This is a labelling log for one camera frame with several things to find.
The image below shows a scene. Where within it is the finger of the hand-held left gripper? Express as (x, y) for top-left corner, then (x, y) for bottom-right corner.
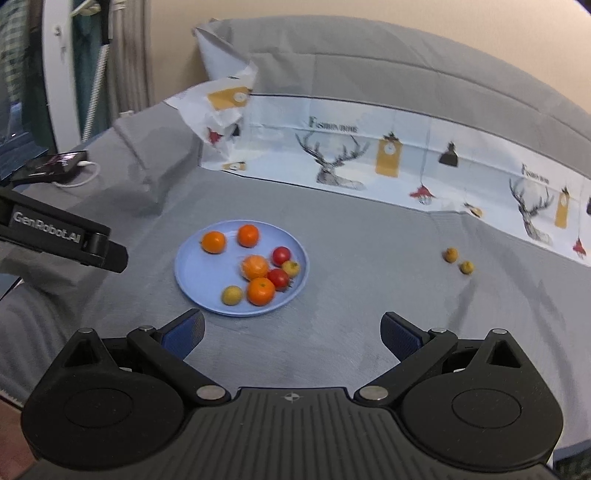
(83, 233), (129, 274)

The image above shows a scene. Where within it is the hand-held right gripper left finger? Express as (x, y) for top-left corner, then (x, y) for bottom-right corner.
(60, 308), (232, 407)

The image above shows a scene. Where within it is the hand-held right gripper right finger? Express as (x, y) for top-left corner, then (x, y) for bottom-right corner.
(353, 311), (532, 407)

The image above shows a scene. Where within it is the light blue plate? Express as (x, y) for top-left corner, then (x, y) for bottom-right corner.
(174, 220), (309, 317)

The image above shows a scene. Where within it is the black smartphone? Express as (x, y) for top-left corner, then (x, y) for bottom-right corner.
(10, 150), (89, 184)

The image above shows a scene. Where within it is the teal curtain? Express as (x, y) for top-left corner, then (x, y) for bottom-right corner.
(74, 0), (105, 136)

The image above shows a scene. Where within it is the grey curtain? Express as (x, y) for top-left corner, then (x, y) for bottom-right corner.
(108, 0), (153, 114)

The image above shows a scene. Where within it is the deer printed white cloth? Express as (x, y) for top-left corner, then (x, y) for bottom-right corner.
(161, 18), (591, 268)

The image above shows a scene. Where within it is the white charging cable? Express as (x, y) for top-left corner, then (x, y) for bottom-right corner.
(53, 161), (100, 189)

